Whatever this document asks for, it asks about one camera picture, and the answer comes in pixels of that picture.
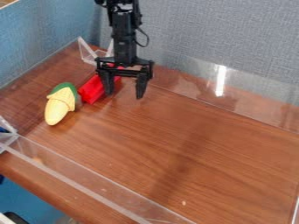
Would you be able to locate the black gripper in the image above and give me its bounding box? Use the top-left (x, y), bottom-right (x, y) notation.
top-left (95, 57), bottom-right (155, 99)

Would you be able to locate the red plastic block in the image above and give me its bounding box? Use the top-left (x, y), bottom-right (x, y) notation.
top-left (77, 70), bottom-right (108, 104)

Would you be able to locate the yellow green toy corn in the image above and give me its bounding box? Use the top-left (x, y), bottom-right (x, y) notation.
top-left (44, 82), bottom-right (81, 126)

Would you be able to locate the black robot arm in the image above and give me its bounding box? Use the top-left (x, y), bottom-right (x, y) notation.
top-left (95, 0), bottom-right (155, 99)

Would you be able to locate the clear acrylic corner bracket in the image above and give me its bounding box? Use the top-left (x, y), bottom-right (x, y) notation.
top-left (77, 37), bottom-right (114, 66)

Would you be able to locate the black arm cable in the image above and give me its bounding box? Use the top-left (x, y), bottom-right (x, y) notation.
top-left (135, 26), bottom-right (151, 48)

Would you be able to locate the clear acrylic back wall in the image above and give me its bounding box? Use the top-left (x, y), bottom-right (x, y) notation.
top-left (150, 56), bottom-right (299, 135)

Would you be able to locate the clear acrylic wall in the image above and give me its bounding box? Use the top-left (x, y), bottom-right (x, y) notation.
top-left (150, 56), bottom-right (299, 135)
top-left (5, 136), bottom-right (196, 224)

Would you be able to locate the clear acrylic front bracket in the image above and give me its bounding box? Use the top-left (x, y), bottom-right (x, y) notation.
top-left (0, 116), bottom-right (20, 154)

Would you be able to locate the clear acrylic front wall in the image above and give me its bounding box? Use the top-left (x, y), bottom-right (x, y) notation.
top-left (5, 136), bottom-right (196, 224)

